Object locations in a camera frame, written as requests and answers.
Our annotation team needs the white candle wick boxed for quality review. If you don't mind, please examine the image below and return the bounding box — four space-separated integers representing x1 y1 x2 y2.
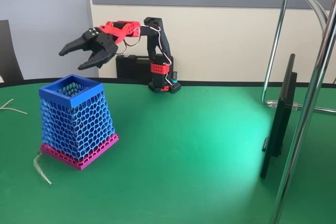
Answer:
3 107 28 115
0 98 14 110
33 150 53 186

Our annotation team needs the blue and pink mesh basket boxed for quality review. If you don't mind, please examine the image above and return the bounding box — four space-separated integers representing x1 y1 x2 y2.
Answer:
38 73 120 171

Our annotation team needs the black plastic case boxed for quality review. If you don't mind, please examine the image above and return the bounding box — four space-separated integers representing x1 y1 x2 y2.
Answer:
115 54 153 79

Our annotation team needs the pale blue partition panel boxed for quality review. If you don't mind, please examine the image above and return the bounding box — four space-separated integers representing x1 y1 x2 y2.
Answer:
0 0 99 81

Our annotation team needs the black chair back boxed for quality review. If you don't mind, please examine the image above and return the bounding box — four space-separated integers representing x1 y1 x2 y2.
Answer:
0 19 25 83

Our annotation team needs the green table cloth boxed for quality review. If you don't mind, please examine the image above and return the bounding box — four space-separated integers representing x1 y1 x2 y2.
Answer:
0 77 336 224

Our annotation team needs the chrome tube stand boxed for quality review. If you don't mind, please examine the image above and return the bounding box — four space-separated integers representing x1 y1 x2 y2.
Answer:
261 0 336 224

